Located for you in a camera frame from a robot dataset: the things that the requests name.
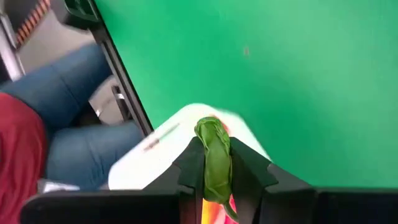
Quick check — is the pink red chili pepper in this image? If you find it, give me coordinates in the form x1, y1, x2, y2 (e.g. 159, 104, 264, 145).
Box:
217, 202, 239, 224

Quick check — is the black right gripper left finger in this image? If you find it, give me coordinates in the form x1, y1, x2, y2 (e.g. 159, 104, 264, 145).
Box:
20, 136, 206, 224

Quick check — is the green chili pepper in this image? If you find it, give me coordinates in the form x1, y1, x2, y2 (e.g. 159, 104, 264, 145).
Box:
193, 116, 239, 222

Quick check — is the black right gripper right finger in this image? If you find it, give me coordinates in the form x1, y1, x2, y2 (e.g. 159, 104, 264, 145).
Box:
229, 136, 398, 224

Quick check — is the grey metal bar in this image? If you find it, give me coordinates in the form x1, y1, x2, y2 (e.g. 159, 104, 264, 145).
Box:
0, 12, 25, 82

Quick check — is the person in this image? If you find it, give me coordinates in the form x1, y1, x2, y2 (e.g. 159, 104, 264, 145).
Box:
0, 43, 146, 224

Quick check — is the orange black striped strip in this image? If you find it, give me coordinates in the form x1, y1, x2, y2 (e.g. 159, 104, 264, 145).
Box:
15, 0, 51, 44

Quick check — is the black table frame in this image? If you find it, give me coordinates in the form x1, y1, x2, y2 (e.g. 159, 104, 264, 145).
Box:
63, 0, 155, 138

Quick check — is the white plastic basket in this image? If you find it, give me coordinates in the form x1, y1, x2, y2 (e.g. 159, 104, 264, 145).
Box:
108, 103, 272, 191

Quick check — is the green table mat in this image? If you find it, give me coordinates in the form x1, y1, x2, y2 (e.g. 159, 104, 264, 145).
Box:
93, 0, 398, 189

